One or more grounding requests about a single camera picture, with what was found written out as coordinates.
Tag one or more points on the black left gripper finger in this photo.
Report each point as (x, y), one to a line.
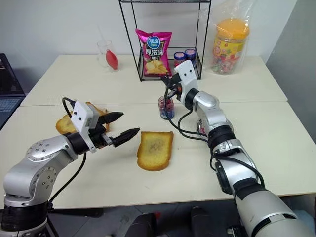
(126, 137)
(112, 117)

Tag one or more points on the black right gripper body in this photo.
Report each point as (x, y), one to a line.
(176, 81)

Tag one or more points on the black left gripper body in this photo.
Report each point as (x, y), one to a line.
(100, 134)

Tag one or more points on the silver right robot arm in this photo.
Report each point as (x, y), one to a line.
(232, 158)

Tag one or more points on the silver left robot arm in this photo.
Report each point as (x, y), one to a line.
(37, 163)

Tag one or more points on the toasted bread slice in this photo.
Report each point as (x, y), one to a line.
(65, 124)
(154, 150)
(100, 109)

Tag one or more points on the open glass jam jar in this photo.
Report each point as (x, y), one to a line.
(166, 109)

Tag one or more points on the closed jam jar blue lid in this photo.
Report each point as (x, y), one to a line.
(190, 55)
(179, 58)

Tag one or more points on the pink potato chips bag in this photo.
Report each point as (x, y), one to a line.
(154, 53)

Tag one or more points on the clear glass cup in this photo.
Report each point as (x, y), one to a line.
(101, 55)

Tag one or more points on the candy jar orange lid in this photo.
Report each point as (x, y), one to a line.
(229, 47)

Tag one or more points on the dark laptop keyboard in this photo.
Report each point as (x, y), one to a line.
(8, 108)

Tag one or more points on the clear plastic bag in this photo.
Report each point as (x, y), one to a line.
(248, 14)

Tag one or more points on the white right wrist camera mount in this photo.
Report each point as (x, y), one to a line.
(188, 76)

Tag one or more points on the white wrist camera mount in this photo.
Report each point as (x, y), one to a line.
(82, 118)
(188, 76)

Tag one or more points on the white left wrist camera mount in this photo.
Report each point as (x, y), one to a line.
(82, 118)

